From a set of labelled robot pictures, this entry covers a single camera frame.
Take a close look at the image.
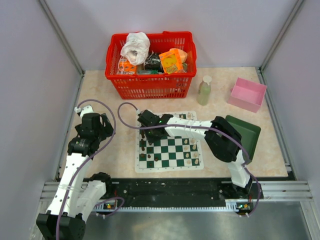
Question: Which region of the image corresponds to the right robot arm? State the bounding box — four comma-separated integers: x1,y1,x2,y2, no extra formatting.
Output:
137,110,252,198

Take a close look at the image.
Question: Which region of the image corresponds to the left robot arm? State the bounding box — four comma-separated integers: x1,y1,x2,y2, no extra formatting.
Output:
36,105,115,240

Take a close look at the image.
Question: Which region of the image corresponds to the dark queen chess piece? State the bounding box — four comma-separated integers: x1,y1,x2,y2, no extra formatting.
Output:
139,139,146,151

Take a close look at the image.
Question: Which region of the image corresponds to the green white chess mat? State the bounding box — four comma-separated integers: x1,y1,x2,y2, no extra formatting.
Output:
134,111,205,174

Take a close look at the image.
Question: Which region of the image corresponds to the red plastic basket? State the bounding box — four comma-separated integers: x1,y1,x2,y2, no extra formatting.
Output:
105,31,197,100

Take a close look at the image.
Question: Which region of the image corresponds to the small orange packet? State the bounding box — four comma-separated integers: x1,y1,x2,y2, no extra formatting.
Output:
117,56,137,75

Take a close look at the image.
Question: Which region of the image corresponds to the black wrapped package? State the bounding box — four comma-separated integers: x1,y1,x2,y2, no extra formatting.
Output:
143,52,162,72

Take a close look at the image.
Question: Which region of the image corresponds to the orange snack box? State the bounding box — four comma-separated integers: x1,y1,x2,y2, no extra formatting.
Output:
159,48,188,74

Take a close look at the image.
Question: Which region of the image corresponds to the green liquid bottle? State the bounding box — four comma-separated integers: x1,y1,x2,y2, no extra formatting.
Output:
196,75,212,106

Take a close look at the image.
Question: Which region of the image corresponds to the white crumpled plastic bag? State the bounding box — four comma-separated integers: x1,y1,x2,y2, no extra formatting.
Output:
120,32,151,66

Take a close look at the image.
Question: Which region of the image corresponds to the dark green box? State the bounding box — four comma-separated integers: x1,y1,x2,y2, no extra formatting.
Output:
225,115,261,165

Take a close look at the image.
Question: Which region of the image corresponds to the pink open box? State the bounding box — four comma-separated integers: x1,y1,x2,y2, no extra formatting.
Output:
227,77,267,113

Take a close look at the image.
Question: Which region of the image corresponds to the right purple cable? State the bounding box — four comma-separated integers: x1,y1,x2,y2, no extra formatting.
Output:
117,102,262,218

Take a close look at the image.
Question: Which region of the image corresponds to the purple cable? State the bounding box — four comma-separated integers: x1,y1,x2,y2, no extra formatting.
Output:
117,102,262,218
55,99,125,240

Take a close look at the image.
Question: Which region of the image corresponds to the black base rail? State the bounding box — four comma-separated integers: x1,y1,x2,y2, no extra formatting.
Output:
102,177,261,208

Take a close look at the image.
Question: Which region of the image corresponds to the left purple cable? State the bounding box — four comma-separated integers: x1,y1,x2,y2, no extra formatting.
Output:
55,99,125,240

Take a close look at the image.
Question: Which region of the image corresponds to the aluminium frame rail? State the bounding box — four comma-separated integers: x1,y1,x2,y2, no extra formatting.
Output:
37,0,85,76

